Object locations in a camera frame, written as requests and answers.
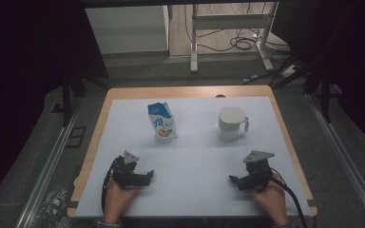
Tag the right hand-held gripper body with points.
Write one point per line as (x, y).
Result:
(259, 172)

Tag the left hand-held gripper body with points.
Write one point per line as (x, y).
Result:
(122, 171)

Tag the blue and white milk pouch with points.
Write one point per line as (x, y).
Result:
(163, 122)

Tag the white lidded jug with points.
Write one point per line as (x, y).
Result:
(231, 120)

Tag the person's left hand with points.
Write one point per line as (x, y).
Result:
(115, 201)

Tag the person's right hand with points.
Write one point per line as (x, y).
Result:
(274, 202)

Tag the white table mat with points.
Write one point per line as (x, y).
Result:
(196, 164)

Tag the clear plastic bag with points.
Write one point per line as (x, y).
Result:
(52, 207)

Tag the black metal stand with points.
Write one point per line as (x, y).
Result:
(325, 95)
(66, 98)

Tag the white power strip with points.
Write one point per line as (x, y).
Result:
(288, 71)

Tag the white cabinet panel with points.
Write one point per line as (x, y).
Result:
(126, 30)

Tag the dark curtain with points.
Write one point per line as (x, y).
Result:
(28, 47)
(355, 47)

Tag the black floor frame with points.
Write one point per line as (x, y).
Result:
(76, 136)

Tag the aluminium rail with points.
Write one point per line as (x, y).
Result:
(345, 158)
(49, 167)

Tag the white metal desk frame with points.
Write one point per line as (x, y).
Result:
(231, 21)

